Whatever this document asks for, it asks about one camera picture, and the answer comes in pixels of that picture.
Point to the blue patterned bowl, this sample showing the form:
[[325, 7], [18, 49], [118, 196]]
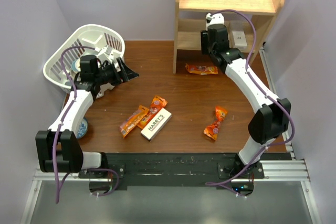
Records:
[[83, 129]]

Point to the orange razor pack left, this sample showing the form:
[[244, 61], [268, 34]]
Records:
[[132, 121]]

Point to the painted fruit plate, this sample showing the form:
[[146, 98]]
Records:
[[76, 66]]

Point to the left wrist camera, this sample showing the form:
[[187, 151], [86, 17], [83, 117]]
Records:
[[109, 54]]

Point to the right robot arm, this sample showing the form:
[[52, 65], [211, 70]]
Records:
[[271, 113]]

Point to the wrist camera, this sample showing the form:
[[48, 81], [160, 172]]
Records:
[[212, 19], [109, 54]]

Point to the aluminium rail frame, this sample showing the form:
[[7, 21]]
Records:
[[282, 196]]

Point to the wooden shelf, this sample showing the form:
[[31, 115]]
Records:
[[187, 31]]

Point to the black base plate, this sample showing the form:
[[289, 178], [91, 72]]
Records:
[[178, 169]]

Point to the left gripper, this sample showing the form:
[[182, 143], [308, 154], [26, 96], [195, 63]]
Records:
[[118, 76]]

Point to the white Harry's razor box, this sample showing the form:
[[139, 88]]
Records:
[[156, 124]]

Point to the orange razor pack right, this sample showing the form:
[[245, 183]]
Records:
[[212, 130]]

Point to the orange razor pack middle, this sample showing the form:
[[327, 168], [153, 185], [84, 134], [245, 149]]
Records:
[[157, 104]]

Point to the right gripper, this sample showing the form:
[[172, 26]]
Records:
[[204, 40]]

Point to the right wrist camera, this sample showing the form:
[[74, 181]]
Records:
[[212, 19]]

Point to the white plastic basket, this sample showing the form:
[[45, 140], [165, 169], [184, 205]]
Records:
[[87, 39]]

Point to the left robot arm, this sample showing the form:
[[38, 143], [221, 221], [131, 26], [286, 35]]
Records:
[[57, 147]]

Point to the orange razor pack under shelf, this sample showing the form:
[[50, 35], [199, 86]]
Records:
[[201, 70]]

